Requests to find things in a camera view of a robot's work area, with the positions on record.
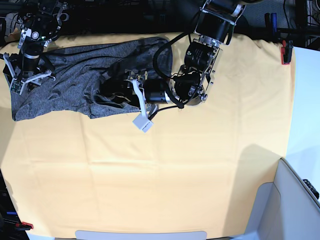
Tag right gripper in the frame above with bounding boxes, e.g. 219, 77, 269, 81
2, 52, 55, 88

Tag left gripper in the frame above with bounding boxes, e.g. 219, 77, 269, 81
94, 71, 171, 117

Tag grey long-sleeve T-shirt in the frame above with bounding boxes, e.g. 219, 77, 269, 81
11, 37, 168, 122

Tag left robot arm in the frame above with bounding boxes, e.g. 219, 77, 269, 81
98, 0, 247, 120

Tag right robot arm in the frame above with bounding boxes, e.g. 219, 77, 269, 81
0, 0, 69, 94

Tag yellow table cloth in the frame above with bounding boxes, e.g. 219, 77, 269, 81
0, 34, 295, 238

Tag red clamp left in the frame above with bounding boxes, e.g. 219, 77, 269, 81
14, 222, 34, 231

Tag red clamp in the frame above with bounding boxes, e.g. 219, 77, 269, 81
14, 222, 34, 231
280, 40, 294, 65

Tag red clamp right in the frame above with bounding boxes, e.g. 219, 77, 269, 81
280, 40, 294, 65

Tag white storage bin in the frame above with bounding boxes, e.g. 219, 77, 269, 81
243, 158, 320, 240

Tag black remote on bin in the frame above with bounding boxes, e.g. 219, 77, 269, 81
303, 179, 320, 200

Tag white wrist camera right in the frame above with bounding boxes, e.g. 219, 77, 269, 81
10, 80, 23, 95

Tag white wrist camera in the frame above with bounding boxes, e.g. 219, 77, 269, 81
10, 80, 23, 95
132, 113, 154, 133

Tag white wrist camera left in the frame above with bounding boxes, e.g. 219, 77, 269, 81
132, 113, 154, 133

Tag blue handled clamp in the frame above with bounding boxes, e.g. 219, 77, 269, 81
264, 13, 277, 35

